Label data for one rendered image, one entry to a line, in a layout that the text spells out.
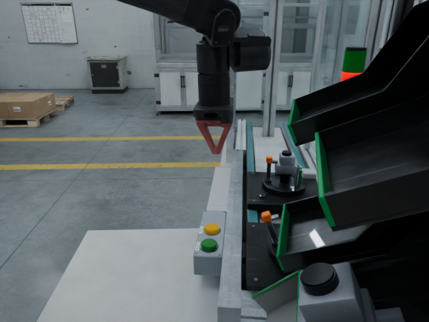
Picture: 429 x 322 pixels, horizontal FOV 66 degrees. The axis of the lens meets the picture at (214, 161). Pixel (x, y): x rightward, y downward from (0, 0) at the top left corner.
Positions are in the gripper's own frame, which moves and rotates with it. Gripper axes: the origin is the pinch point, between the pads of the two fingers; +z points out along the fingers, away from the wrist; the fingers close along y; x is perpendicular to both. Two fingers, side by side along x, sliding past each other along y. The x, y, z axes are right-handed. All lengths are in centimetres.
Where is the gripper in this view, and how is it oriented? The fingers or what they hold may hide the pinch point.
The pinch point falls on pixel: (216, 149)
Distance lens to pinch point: 63.5
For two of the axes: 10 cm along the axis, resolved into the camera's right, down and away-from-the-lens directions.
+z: 0.3, 9.2, 3.8
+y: 0.9, -3.8, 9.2
